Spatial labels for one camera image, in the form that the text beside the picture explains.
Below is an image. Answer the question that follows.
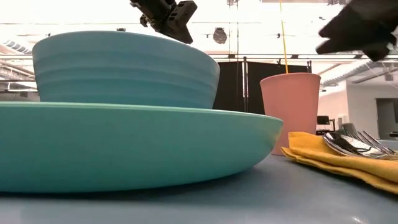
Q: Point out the blue bowl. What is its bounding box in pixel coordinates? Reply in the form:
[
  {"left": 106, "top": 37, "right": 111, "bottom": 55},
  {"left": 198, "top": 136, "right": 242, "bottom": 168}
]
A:
[{"left": 32, "top": 30, "right": 221, "bottom": 110}]

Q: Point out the gray office chair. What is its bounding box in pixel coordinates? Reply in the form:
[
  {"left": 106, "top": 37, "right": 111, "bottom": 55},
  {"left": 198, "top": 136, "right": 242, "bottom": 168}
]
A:
[{"left": 341, "top": 123, "right": 358, "bottom": 136}]

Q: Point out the yellow cloth napkin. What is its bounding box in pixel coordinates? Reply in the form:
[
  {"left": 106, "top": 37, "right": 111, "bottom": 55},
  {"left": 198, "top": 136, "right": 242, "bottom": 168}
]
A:
[{"left": 280, "top": 131, "right": 398, "bottom": 195}]

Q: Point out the yellow cable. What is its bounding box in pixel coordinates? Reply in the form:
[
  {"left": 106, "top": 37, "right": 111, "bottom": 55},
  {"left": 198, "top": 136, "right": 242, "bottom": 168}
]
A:
[{"left": 279, "top": 0, "right": 289, "bottom": 75}]

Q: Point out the pink cup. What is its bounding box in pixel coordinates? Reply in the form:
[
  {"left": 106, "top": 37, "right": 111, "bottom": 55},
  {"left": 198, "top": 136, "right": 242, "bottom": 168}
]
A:
[{"left": 259, "top": 72, "right": 322, "bottom": 156}]

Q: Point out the teal plate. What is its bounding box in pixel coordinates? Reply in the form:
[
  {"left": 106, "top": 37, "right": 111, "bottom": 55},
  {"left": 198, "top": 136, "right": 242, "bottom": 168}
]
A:
[{"left": 0, "top": 101, "right": 284, "bottom": 194}]

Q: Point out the orange-handled spoon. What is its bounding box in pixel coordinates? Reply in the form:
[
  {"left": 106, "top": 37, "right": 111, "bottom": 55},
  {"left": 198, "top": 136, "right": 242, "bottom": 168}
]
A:
[{"left": 322, "top": 132, "right": 398, "bottom": 161}]

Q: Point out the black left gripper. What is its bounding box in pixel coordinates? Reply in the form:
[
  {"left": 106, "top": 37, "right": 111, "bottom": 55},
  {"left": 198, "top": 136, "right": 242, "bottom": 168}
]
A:
[{"left": 129, "top": 0, "right": 198, "bottom": 45}]

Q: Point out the dark round ceiling fixture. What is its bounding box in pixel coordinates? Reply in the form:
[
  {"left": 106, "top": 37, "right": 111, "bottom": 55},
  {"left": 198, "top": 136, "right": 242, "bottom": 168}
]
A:
[{"left": 213, "top": 27, "right": 228, "bottom": 45}]

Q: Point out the black curtain on stand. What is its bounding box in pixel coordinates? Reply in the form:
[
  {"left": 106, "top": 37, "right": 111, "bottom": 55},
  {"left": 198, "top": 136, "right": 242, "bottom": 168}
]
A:
[{"left": 213, "top": 60, "right": 313, "bottom": 115}]

